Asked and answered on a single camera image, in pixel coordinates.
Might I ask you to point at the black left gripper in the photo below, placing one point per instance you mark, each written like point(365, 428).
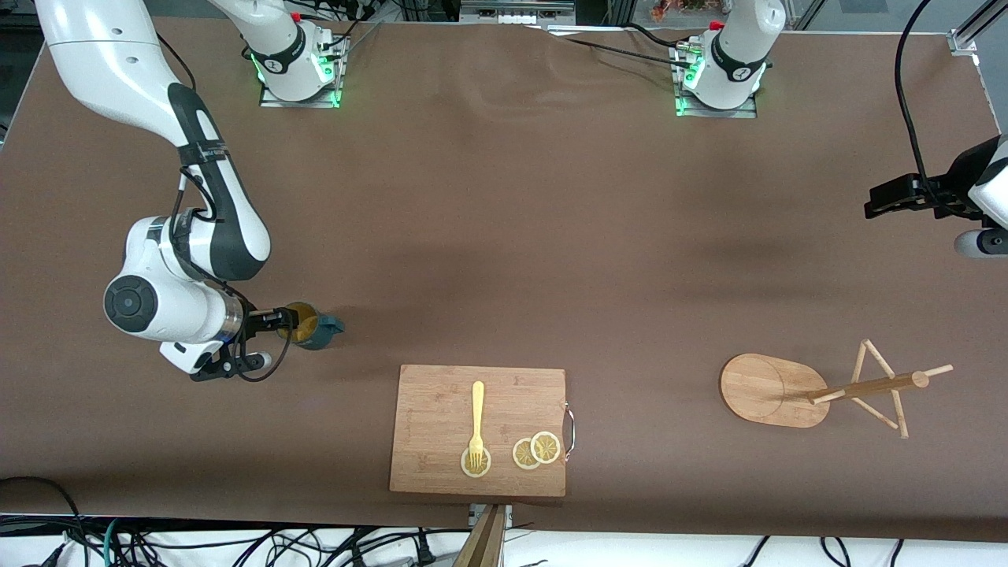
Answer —
point(942, 197)

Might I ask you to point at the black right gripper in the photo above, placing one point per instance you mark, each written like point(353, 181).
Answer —
point(257, 322)

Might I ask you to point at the teal mug yellow inside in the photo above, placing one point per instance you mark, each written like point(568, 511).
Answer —
point(324, 335)

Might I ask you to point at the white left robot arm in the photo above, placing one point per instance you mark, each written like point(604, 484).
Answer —
point(736, 55)

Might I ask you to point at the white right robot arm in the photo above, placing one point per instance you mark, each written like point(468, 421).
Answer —
point(118, 71)

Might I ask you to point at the wooden cup rack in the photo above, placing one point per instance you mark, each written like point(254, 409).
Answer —
point(768, 390)

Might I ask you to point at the yellow plastic fork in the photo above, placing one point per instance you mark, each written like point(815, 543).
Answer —
point(477, 417)

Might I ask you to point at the lemon slice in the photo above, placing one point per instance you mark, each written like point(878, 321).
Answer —
point(466, 470)
point(521, 457)
point(546, 447)

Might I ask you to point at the white power strip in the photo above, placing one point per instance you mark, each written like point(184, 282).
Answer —
point(516, 13)

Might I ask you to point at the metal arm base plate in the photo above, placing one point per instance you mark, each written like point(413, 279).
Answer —
point(272, 101)
point(748, 110)

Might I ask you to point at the aluminium frame profile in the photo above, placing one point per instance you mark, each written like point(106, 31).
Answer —
point(976, 25)

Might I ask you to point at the metal post bracket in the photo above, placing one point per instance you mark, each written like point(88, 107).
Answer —
point(508, 516)

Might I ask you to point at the wooden camera post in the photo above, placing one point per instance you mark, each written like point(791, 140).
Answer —
point(482, 543)

